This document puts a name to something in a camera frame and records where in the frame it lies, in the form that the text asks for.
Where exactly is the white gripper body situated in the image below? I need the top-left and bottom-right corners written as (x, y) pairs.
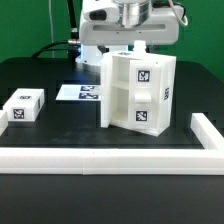
top-left (79, 13), bottom-right (180, 48)

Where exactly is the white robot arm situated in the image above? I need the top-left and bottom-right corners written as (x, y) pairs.
top-left (78, 0), bottom-right (188, 66)

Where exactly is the white marker base plate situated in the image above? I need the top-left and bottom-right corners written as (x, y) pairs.
top-left (56, 84), bottom-right (101, 101)

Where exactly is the white U-shaped fence frame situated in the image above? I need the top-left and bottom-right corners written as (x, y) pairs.
top-left (0, 113), bottom-right (224, 175)

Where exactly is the white cabinet body box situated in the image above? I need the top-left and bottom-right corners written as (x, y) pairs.
top-left (100, 41), bottom-right (176, 136)

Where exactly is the white cabinet top block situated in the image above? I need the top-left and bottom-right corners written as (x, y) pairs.
top-left (3, 88), bottom-right (45, 122)

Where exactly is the white cabinet door panel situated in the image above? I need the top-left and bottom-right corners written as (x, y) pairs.
top-left (128, 60), bottom-right (161, 136)

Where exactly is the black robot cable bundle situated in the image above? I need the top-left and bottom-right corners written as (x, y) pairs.
top-left (31, 0), bottom-right (83, 59)

